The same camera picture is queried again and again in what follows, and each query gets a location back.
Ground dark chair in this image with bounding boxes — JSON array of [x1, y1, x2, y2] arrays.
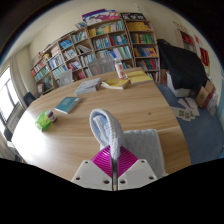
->
[[22, 91, 37, 108]]

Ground teal book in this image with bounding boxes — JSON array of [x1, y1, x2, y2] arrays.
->
[[54, 96, 83, 115]]

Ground grey office chair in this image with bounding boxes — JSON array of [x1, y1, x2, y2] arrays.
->
[[58, 68, 74, 88]]

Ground brown cardboard box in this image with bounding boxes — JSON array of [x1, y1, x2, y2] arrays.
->
[[195, 80, 216, 110]]

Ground papers on floor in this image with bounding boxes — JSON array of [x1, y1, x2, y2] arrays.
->
[[171, 97, 200, 122]]

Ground grey book stack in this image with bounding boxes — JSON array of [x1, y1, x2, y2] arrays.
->
[[74, 77, 103, 96]]

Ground small red-lidded jar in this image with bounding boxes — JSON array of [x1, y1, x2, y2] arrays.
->
[[45, 109, 58, 124]]

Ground grey mesh chair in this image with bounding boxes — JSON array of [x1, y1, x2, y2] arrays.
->
[[87, 57, 117, 76]]

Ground white waffle towel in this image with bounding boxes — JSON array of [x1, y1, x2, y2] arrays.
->
[[89, 108, 169, 178]]

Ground black cloth cover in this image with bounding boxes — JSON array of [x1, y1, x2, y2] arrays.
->
[[157, 38, 208, 92]]

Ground red wall hanging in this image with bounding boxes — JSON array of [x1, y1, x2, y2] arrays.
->
[[199, 46, 210, 67]]

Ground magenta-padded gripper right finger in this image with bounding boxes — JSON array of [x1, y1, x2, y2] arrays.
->
[[116, 145, 159, 192]]

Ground green plastic bag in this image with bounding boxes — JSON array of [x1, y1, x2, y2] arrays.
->
[[34, 110, 52, 132]]

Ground yellow book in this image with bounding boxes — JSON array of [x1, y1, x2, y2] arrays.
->
[[100, 78, 132, 91]]

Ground clear plastic bag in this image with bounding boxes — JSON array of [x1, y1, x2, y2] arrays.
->
[[206, 93, 219, 117]]

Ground white box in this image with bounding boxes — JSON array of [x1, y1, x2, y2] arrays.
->
[[165, 71, 191, 98]]

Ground wooden bookshelf unit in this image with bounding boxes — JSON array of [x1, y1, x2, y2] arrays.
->
[[30, 9, 161, 94]]

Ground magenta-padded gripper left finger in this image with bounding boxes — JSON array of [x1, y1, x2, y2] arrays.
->
[[70, 145, 115, 192]]

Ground clear plastic bottle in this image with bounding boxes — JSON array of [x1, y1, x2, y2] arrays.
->
[[114, 58, 129, 80]]

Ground window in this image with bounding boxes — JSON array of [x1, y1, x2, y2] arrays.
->
[[0, 66, 20, 126]]

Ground small wall shelf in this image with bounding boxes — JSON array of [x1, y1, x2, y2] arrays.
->
[[175, 28, 196, 54]]

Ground yellow folder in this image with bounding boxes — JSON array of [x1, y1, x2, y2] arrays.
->
[[125, 69, 154, 85]]

